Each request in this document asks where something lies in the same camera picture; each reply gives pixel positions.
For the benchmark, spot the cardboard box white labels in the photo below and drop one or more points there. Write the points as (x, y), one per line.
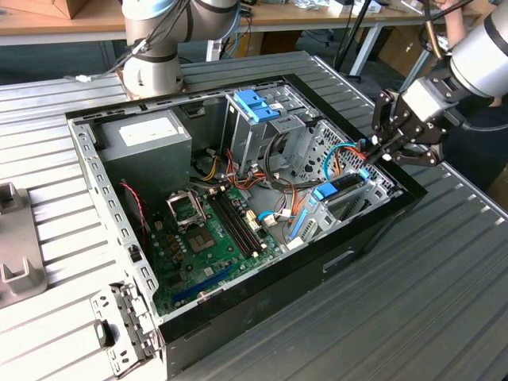
(500, 186)

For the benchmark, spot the grey power supply unit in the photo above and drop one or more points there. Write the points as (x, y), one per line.
(147, 162)

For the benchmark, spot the green motherboard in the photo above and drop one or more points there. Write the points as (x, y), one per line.
(222, 264)

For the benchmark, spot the blue expansion slot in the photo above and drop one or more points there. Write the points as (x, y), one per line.
(202, 285)

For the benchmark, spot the black RAM slot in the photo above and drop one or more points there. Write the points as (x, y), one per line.
(243, 220)
(231, 227)

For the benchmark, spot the brown cardboard box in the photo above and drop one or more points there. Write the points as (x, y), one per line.
(401, 47)
(39, 6)

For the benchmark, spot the grey metal slot bracket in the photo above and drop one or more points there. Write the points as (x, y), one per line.
(103, 307)

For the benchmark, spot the black PC case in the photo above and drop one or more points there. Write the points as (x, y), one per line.
(278, 285)

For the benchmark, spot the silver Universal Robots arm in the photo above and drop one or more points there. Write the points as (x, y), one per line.
(151, 71)

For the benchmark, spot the grey metal drive cage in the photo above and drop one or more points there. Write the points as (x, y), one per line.
(254, 143)

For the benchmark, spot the wooden desk white frame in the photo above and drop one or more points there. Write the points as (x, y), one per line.
(317, 16)
(39, 24)

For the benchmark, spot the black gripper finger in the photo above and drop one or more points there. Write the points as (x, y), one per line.
(420, 155)
(391, 115)

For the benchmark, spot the person in dark shirt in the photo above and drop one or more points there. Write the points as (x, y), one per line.
(476, 158)

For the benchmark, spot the CPU socket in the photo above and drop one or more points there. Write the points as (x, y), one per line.
(184, 209)

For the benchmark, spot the black plastic latch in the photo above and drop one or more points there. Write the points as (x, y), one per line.
(104, 333)

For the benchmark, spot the blue plastic drive rail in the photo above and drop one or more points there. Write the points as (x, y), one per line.
(254, 105)

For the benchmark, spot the person bare forearm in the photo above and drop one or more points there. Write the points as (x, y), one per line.
(456, 28)

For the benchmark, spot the square chipset chip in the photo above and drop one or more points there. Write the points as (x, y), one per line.
(201, 243)

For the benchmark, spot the hard disk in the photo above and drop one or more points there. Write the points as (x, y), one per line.
(325, 192)

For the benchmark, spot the black tripod stand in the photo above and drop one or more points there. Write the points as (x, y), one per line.
(357, 29)

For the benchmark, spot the grey parts rack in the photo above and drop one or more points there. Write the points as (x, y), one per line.
(20, 246)

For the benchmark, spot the grey metal disk bay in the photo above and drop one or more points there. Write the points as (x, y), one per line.
(317, 226)

